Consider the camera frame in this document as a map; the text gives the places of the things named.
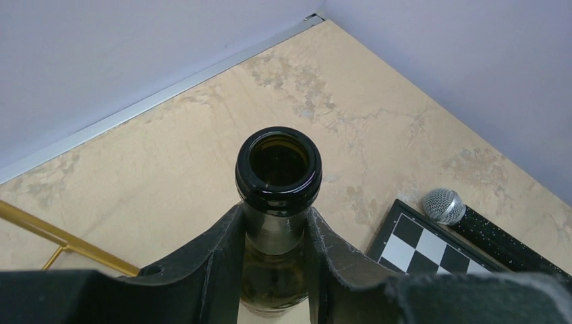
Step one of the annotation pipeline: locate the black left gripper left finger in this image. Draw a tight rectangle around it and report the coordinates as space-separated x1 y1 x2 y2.
1 205 245 323

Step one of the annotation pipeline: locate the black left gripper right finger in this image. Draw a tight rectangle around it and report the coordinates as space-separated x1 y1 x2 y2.
305 209 571 323

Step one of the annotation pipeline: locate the dark green bottle silver neck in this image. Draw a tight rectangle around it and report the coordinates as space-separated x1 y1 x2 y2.
235 126 322 317

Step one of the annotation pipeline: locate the black white chessboard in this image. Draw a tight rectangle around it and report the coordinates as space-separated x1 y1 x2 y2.
366 199 504 275

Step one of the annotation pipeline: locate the black glitter microphone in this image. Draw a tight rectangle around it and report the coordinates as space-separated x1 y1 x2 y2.
422 188 571 285

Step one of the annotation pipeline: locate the gold wire wine rack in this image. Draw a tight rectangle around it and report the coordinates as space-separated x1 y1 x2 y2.
1 201 140 277

